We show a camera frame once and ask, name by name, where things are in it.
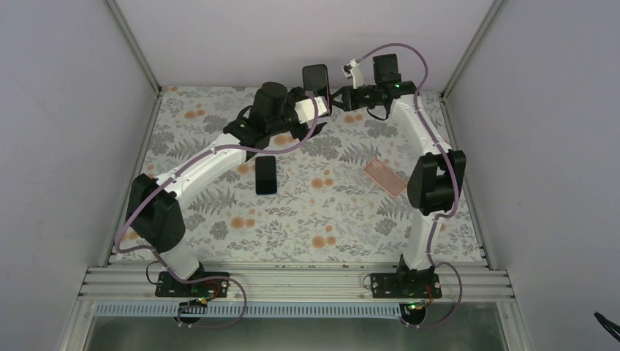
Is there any black smartphone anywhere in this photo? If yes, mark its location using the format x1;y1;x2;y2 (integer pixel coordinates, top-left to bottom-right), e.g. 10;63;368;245
255;156;278;195

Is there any black phone-shaped object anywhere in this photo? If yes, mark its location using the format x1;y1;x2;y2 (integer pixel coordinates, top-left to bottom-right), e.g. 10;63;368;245
302;64;332;116

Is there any pink phone case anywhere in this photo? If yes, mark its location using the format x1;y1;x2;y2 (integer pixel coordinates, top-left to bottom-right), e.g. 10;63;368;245
363;159;407;197

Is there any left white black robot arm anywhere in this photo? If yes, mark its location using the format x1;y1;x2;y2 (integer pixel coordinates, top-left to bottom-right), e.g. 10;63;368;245
115;82;330;296

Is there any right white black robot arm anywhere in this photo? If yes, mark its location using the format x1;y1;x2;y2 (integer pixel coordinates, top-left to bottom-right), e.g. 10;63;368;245
334;53;466;298

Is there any floral patterned table mat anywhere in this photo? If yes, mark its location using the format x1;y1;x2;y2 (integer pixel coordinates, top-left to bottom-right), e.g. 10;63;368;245
141;86;483;263

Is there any black object at edge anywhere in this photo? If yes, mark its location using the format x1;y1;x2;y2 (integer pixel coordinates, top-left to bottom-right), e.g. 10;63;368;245
594;312;620;341

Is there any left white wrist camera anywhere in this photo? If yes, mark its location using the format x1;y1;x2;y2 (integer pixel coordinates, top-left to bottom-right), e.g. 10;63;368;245
295;96;330;124

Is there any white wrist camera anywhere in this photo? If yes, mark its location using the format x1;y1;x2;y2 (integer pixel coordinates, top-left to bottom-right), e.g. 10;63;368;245
295;96;330;124
342;59;364;89

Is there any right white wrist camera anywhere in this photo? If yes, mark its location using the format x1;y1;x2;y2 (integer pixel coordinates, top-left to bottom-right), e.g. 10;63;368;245
342;59;364;89

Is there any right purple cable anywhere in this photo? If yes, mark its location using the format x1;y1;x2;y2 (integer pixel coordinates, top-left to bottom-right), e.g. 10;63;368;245
355;42;464;330

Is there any purple cable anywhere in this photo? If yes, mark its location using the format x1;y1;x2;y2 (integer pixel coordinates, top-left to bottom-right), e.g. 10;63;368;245
114;94;321;330
355;42;464;330

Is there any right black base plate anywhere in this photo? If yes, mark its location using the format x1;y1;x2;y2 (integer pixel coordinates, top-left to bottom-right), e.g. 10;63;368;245
369;269;442;299

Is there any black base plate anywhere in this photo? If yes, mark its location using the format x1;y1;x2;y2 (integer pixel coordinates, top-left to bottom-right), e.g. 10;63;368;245
369;269;442;299
154;272;230;299

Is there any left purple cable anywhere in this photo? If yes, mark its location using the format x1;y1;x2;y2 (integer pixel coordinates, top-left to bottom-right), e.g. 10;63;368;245
114;94;321;330

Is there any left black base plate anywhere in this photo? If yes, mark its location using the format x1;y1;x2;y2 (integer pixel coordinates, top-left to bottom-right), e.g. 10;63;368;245
154;272;230;299

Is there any slotted cable duct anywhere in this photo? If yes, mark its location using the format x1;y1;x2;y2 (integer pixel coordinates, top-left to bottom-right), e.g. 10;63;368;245
94;301;401;319

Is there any aluminium rail frame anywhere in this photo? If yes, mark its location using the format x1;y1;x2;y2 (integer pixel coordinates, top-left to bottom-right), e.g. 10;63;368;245
78;261;515;303

